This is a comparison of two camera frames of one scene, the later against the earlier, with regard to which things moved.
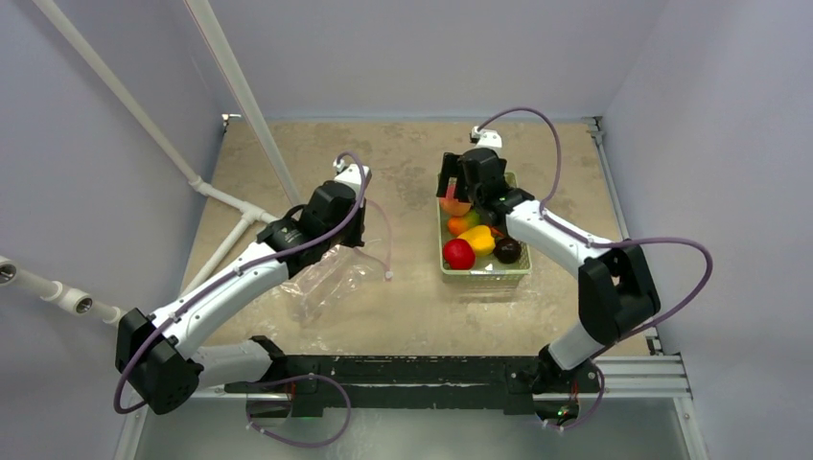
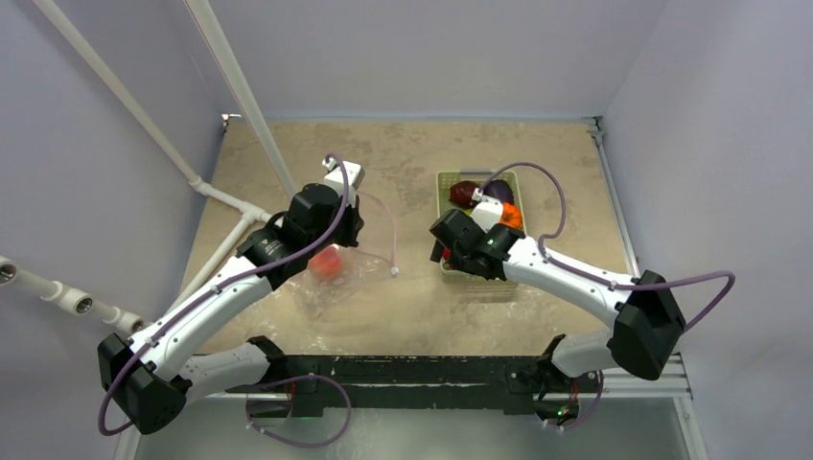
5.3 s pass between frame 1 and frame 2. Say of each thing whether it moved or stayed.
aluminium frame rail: stayed
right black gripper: moved
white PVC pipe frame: stayed
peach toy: moved
